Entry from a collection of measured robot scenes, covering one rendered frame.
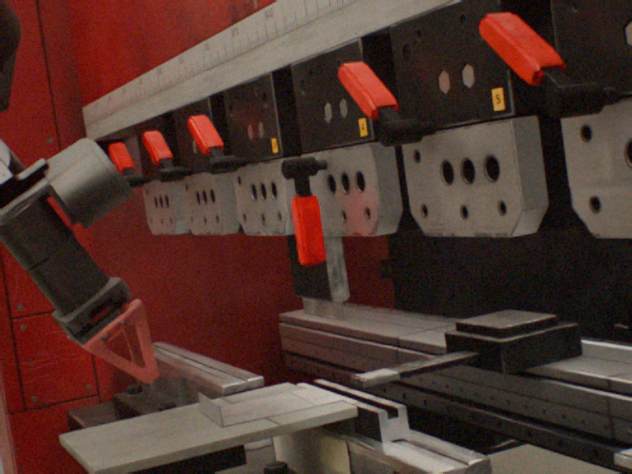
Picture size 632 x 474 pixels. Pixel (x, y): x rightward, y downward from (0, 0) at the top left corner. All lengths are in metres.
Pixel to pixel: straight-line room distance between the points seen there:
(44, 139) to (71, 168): 0.90
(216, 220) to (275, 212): 0.19
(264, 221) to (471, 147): 0.42
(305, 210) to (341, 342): 0.75
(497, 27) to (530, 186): 0.12
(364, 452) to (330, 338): 0.69
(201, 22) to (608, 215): 0.71
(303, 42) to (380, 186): 0.18
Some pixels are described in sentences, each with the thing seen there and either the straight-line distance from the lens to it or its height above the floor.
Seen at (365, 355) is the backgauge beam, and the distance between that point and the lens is 1.59.
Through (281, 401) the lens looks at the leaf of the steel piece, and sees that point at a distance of 1.11.
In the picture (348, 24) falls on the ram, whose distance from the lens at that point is 0.89.
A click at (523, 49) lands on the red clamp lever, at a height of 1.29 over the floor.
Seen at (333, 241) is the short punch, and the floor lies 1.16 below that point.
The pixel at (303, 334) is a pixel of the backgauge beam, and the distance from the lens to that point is 1.80.
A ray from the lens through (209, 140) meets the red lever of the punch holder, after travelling 1.15.
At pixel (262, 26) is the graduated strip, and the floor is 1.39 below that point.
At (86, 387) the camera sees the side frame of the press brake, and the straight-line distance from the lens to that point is 1.93.
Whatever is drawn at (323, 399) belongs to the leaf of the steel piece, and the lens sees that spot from 1.09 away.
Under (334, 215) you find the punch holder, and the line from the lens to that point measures 0.95.
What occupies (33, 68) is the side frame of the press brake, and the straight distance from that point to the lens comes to 1.91.
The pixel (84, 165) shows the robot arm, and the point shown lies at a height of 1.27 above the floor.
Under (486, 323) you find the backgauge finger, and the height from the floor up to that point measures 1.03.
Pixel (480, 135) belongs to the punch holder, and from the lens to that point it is 0.72.
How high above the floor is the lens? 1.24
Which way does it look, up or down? 4 degrees down
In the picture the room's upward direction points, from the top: 8 degrees counter-clockwise
